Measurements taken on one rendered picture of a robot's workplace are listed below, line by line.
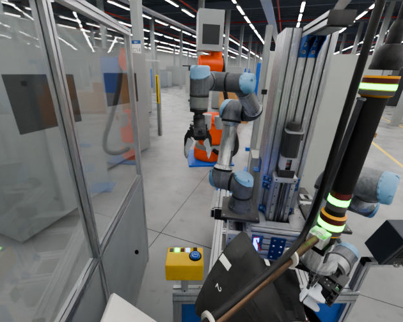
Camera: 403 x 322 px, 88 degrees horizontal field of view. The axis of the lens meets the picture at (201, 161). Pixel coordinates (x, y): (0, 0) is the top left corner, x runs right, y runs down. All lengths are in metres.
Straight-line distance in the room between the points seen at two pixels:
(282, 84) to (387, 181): 0.67
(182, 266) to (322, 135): 2.04
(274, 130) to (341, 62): 1.34
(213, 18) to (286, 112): 3.20
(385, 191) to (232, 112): 0.75
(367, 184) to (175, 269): 0.80
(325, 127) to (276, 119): 1.31
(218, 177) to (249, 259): 0.77
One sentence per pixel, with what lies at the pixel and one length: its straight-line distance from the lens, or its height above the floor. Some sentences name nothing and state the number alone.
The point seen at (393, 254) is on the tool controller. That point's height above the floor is 1.14.
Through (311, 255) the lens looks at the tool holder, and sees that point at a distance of 0.50.
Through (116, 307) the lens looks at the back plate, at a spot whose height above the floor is 1.35.
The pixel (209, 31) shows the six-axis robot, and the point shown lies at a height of 2.44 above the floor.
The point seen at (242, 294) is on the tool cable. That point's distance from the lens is 0.32.
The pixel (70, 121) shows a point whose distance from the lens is 0.88.
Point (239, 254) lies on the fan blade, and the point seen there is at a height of 1.43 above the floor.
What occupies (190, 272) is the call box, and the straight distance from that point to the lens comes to 1.00.
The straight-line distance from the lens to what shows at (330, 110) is 2.53.
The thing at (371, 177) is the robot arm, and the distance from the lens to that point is 0.95.
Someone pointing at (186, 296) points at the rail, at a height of 0.84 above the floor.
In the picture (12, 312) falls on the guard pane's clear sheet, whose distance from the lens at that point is 0.81.
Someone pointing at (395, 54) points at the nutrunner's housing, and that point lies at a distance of 0.40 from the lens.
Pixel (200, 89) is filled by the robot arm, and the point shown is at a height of 1.75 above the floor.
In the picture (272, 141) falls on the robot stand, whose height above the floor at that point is 1.44.
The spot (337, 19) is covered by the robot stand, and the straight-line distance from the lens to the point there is 1.01.
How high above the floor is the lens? 1.82
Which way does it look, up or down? 23 degrees down
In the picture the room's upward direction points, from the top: 2 degrees clockwise
